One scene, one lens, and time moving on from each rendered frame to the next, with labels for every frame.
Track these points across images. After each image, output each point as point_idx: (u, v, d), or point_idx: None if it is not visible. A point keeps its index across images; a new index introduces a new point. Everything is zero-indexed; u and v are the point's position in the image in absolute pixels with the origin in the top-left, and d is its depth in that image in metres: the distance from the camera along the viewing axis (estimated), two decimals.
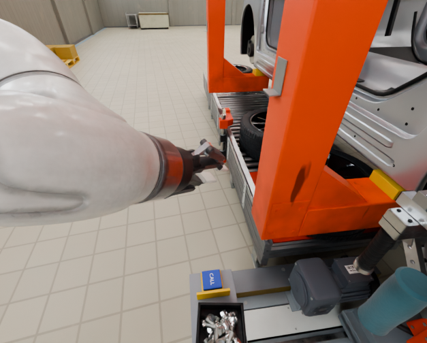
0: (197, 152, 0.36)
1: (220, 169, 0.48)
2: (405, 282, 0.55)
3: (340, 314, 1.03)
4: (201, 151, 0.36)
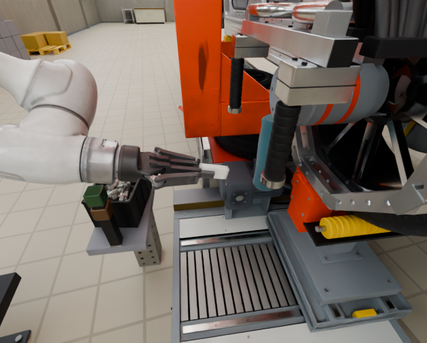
0: (148, 177, 0.43)
1: (205, 177, 0.50)
2: (265, 118, 0.65)
3: (266, 217, 1.13)
4: (150, 181, 0.42)
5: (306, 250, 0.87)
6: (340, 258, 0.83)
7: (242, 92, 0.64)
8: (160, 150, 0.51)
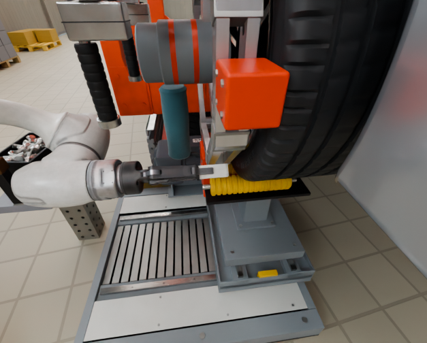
0: None
1: (206, 165, 0.51)
2: (161, 86, 0.69)
3: None
4: None
5: (225, 219, 0.92)
6: (255, 225, 0.88)
7: (137, 61, 0.68)
8: (156, 173, 0.43)
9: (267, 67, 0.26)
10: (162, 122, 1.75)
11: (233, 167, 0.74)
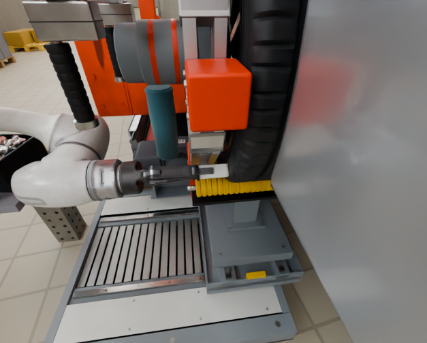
0: None
1: (206, 165, 0.51)
2: (147, 86, 0.69)
3: None
4: None
5: (215, 220, 0.91)
6: (244, 226, 0.87)
7: None
8: (156, 173, 0.43)
9: (231, 67, 0.26)
10: (150, 123, 1.74)
11: None
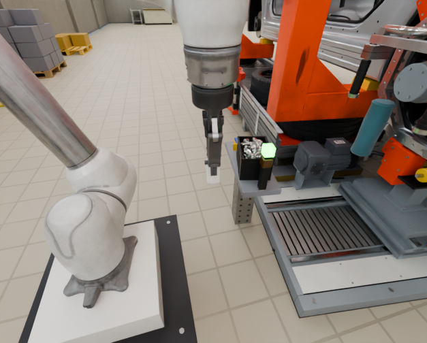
0: None
1: None
2: (376, 101, 0.93)
3: (340, 186, 1.41)
4: None
5: (386, 204, 1.15)
6: (414, 208, 1.12)
7: (361, 83, 0.92)
8: (213, 141, 0.38)
9: None
10: None
11: None
